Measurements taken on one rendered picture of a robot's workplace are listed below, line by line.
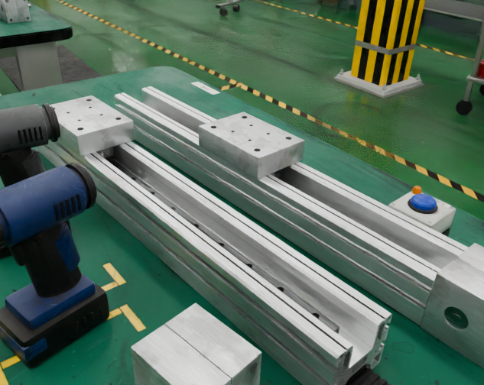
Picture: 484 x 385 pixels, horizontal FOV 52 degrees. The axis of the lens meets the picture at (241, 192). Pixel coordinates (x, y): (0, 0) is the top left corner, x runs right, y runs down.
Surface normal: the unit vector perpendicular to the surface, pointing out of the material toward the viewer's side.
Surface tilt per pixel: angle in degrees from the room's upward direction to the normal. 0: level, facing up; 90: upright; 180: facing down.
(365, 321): 90
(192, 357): 0
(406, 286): 90
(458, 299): 90
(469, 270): 0
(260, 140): 0
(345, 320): 90
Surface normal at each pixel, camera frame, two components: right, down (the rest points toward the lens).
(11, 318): 0.04, -0.85
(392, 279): -0.75, 0.33
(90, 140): 0.66, 0.41
